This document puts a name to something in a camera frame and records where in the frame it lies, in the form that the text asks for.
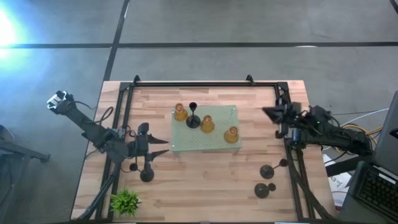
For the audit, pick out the black laptop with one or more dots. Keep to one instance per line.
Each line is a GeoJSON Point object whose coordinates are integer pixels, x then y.
{"type": "Point", "coordinates": [376, 189]}

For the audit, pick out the short black candlestick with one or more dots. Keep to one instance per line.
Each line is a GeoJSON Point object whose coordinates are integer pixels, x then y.
{"type": "Point", "coordinates": [193, 122]}

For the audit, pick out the medium black candlestick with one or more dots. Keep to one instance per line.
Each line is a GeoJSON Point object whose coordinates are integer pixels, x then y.
{"type": "Point", "coordinates": [261, 191]}
{"type": "Point", "coordinates": [146, 175]}

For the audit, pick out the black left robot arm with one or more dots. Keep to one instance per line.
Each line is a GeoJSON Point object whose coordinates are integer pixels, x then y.
{"type": "Point", "coordinates": [84, 123]}

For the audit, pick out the white paper sheets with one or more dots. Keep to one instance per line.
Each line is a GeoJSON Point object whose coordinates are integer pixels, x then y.
{"type": "Point", "coordinates": [337, 183]}

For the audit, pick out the black metal stand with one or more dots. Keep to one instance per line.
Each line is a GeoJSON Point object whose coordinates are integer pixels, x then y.
{"type": "Point", "coordinates": [21, 152]}

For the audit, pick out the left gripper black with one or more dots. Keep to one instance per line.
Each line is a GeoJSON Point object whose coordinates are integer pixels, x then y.
{"type": "Point", "coordinates": [143, 146]}

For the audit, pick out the tall thin black candlestick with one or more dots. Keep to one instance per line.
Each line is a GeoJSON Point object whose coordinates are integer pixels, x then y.
{"type": "Point", "coordinates": [266, 172]}

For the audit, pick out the pale green perforated metal shelf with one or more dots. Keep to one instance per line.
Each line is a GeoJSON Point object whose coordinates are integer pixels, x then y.
{"type": "Point", "coordinates": [192, 140]}

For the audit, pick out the amber ribbed glass candle holder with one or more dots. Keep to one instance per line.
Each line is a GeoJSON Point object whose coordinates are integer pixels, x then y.
{"type": "Point", "coordinates": [231, 136]}
{"type": "Point", "coordinates": [207, 126]}
{"type": "Point", "coordinates": [180, 115]}

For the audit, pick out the black aluminium table frame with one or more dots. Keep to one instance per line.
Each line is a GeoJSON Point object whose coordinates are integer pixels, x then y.
{"type": "Point", "coordinates": [202, 84]}

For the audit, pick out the green plant in white pot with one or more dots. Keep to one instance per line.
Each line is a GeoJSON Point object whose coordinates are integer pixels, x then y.
{"type": "Point", "coordinates": [125, 203]}

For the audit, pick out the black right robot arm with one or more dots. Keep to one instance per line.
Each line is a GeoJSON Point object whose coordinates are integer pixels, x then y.
{"type": "Point", "coordinates": [339, 137]}

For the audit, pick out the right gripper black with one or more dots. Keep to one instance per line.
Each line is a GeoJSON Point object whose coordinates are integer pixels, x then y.
{"type": "Point", "coordinates": [292, 113]}

